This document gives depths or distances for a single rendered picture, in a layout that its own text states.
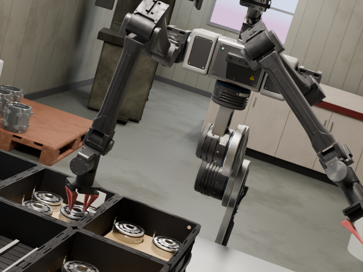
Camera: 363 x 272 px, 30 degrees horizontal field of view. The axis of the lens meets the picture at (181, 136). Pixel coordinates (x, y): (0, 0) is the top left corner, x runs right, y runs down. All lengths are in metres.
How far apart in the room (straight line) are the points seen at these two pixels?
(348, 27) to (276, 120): 2.38
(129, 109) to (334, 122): 2.22
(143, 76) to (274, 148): 1.63
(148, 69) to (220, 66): 4.97
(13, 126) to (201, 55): 3.22
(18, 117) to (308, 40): 4.97
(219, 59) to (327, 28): 6.95
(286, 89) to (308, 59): 7.45
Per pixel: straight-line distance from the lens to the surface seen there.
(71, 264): 1.94
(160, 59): 2.33
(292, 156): 7.48
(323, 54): 9.37
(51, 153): 5.37
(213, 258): 2.68
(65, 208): 2.22
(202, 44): 2.46
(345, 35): 9.36
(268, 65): 1.94
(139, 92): 7.45
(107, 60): 7.42
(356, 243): 5.55
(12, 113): 5.47
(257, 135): 7.47
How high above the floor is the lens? 1.70
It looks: 13 degrees down
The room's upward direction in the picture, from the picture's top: 17 degrees clockwise
